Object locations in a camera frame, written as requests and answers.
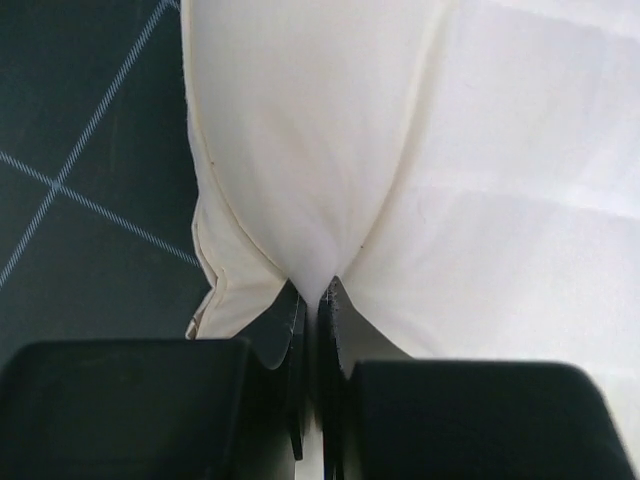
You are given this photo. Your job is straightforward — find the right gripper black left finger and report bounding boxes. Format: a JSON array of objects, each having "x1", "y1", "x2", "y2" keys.
[{"x1": 1, "y1": 284, "x2": 306, "y2": 479}]

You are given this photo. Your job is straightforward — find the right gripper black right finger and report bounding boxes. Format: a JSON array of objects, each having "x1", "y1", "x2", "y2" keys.
[{"x1": 318, "y1": 279, "x2": 635, "y2": 479}]

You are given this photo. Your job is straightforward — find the cream pillow with bear print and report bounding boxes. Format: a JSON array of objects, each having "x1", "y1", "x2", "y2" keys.
[{"x1": 181, "y1": 1, "x2": 639, "y2": 460}]

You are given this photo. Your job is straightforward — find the black grid cutting mat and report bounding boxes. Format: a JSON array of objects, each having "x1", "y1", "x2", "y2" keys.
[{"x1": 1, "y1": 1, "x2": 207, "y2": 359}]

